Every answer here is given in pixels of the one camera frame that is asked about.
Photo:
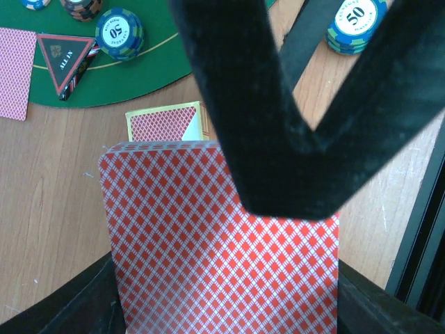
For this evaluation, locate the black triangular all-in button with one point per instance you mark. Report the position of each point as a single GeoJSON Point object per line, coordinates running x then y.
{"type": "Point", "coordinates": [67, 58]}

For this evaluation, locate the round green poker mat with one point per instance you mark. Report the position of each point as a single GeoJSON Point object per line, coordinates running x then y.
{"type": "Point", "coordinates": [161, 62]}

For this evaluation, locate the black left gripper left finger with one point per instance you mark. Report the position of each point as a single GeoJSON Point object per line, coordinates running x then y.
{"type": "Point", "coordinates": [88, 303]}

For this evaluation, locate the blue 50 chips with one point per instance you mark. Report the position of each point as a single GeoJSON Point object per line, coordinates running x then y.
{"type": "Point", "coordinates": [120, 34]}

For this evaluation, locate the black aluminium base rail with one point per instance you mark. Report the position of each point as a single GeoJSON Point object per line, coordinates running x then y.
{"type": "Point", "coordinates": [417, 243]}

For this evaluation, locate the blue orange chips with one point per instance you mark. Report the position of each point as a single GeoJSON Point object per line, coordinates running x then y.
{"type": "Point", "coordinates": [35, 4]}

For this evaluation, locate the red card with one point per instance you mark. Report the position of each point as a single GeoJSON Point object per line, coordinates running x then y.
{"type": "Point", "coordinates": [17, 56]}

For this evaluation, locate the yellow red card box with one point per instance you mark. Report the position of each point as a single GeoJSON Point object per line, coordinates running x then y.
{"type": "Point", "coordinates": [178, 122]}

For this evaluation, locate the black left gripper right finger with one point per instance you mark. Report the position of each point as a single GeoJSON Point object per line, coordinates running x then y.
{"type": "Point", "coordinates": [363, 307]}

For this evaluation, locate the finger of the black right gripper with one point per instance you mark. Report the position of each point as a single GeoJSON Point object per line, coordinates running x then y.
{"type": "Point", "coordinates": [281, 167]}

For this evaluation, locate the brown chips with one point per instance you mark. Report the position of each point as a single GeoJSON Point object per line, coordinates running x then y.
{"type": "Point", "coordinates": [82, 10]}

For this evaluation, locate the blue 50 chip stack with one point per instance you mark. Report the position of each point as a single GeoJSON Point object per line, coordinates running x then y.
{"type": "Point", "coordinates": [354, 24]}

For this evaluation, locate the red playing card deck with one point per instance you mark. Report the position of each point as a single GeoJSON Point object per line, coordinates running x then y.
{"type": "Point", "coordinates": [189, 258]}

